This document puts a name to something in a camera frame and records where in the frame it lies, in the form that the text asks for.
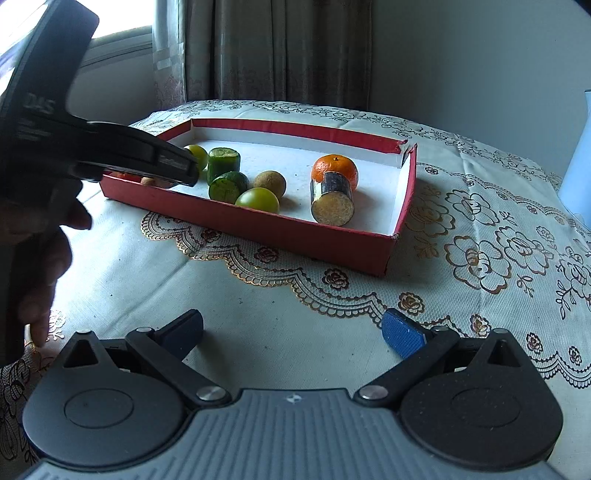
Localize floral embroidered tablecloth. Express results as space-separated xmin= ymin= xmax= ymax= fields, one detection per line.
xmin=0 ymin=99 xmax=591 ymax=444

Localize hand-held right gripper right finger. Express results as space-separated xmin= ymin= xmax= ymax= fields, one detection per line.
xmin=355 ymin=308 xmax=542 ymax=407

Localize green cucumber piece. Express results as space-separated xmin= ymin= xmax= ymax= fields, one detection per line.
xmin=208 ymin=171 xmax=250 ymax=204
xmin=207 ymin=148 xmax=242 ymax=181

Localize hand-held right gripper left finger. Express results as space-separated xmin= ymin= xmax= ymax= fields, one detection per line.
xmin=62 ymin=309 xmax=232 ymax=407

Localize person's left hand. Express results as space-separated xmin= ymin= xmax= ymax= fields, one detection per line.
xmin=25 ymin=198 xmax=93 ymax=345

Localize dark grey curtain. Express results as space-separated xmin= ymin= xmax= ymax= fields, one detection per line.
xmin=185 ymin=0 xmax=372 ymax=109

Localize red cardboard box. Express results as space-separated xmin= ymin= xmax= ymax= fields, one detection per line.
xmin=99 ymin=117 xmax=419 ymax=278

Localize sheer patterned curtain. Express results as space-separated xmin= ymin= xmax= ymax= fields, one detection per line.
xmin=151 ymin=0 xmax=188 ymax=112

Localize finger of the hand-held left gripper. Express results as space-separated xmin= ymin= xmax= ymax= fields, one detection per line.
xmin=69 ymin=162 xmax=108 ymax=184
xmin=90 ymin=121 xmax=200 ymax=188

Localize green tomato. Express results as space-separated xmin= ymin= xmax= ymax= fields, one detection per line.
xmin=184 ymin=144 xmax=208 ymax=169
xmin=235 ymin=187 xmax=280 ymax=214

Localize window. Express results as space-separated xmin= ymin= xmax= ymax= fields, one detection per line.
xmin=81 ymin=0 xmax=155 ymax=70

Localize white plastic container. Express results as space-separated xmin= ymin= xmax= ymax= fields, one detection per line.
xmin=558 ymin=90 xmax=591 ymax=217

